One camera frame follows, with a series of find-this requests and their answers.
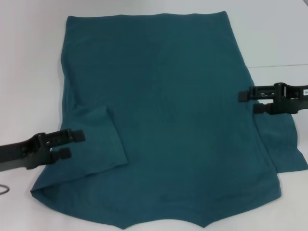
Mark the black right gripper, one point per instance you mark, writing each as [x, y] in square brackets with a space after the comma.
[291, 101]

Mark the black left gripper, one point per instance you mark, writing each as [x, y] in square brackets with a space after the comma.
[24, 155]

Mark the teal blue t-shirt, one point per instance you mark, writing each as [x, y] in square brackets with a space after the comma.
[168, 96]

